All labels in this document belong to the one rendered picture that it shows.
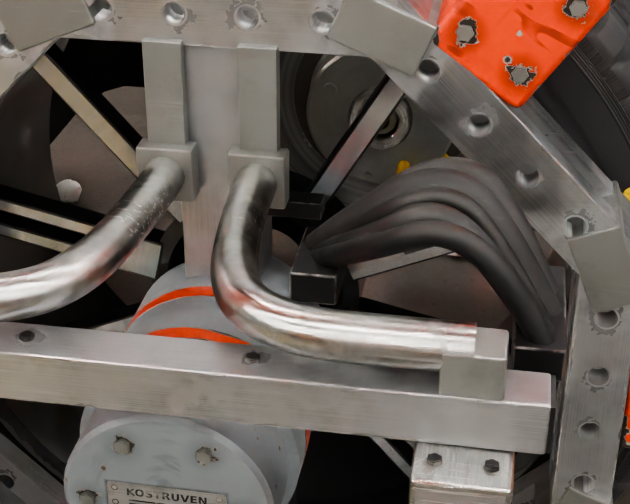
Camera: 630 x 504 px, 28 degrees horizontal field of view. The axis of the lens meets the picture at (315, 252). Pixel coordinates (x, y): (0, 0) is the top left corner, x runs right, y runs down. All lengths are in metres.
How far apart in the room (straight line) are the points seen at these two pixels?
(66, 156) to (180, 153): 2.46
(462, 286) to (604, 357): 1.81
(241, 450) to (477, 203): 0.19
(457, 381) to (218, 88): 0.26
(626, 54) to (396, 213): 0.24
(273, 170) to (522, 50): 0.17
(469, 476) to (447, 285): 2.03
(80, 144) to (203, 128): 2.52
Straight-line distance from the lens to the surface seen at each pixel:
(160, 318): 0.80
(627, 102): 0.84
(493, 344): 0.61
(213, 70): 0.77
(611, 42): 0.83
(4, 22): 0.79
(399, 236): 0.65
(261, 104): 0.76
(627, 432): 0.86
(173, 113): 0.77
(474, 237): 0.64
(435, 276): 2.66
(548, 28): 0.73
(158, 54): 0.76
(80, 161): 3.20
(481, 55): 0.74
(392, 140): 1.24
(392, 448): 1.01
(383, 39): 0.74
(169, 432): 0.72
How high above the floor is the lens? 1.34
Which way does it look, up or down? 29 degrees down
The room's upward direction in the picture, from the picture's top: straight up
